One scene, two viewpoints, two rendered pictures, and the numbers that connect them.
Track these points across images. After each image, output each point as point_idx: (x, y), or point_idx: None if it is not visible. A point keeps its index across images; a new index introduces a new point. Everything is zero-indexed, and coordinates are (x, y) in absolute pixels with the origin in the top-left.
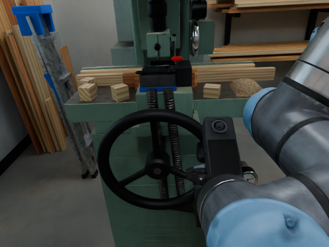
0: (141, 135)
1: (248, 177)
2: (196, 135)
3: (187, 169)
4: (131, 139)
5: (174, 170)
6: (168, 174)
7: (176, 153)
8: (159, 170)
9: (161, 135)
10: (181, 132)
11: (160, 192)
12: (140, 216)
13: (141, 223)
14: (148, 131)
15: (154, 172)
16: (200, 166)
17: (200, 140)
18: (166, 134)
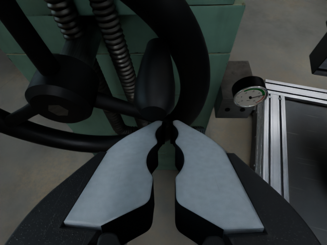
0: (32, 14)
1: (253, 94)
2: (141, 14)
3: (38, 209)
4: (50, 23)
5: (105, 103)
6: (88, 114)
7: (118, 58)
8: (63, 110)
9: (80, 12)
10: (125, 5)
11: (107, 119)
12: (104, 126)
13: (108, 131)
14: (41, 0)
15: (53, 113)
16: (131, 158)
17: (157, 33)
18: (91, 11)
